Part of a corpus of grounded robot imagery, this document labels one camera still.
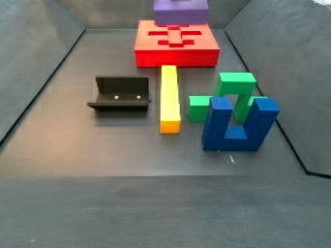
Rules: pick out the purple U-shaped block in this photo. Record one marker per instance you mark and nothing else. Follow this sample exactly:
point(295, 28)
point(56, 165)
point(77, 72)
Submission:
point(180, 11)

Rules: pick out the black angled fixture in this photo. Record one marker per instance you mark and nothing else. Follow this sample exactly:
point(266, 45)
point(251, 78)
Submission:
point(121, 92)

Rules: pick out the red slotted board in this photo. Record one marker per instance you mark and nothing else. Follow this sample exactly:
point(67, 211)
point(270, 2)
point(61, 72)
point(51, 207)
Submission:
point(180, 45)

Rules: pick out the yellow long bar block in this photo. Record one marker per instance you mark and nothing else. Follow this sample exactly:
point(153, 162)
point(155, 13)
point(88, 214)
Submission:
point(169, 101)

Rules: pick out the green U-shaped block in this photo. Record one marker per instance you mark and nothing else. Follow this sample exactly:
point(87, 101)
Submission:
point(231, 84)

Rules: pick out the blue U-shaped block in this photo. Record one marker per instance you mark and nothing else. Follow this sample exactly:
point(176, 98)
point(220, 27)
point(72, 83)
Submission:
point(221, 137)

